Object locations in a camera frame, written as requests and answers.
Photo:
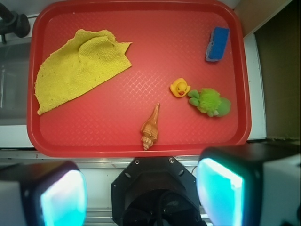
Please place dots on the yellow cloth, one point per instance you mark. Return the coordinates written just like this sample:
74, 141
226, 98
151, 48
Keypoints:
81, 64

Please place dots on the yellow rubber duck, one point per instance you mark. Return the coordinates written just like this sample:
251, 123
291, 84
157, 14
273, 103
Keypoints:
180, 88

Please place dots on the red plastic tray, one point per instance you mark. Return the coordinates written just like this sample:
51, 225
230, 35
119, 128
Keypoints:
168, 41

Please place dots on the blue sponge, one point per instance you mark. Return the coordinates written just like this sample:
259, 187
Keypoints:
217, 44

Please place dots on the orange spiral seashell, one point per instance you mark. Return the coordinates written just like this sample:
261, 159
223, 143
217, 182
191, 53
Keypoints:
149, 129

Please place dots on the green plush turtle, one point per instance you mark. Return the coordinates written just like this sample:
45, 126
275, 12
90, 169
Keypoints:
209, 101

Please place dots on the black octagonal mount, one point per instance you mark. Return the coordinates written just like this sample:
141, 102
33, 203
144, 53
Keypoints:
155, 191

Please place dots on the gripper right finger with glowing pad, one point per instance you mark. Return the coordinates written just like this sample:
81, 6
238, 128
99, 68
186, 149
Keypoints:
256, 184

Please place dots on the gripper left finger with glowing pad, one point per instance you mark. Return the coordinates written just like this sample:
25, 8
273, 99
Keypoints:
42, 194

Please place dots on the black clamp knob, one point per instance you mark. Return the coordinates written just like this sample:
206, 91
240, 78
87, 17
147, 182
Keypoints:
12, 22

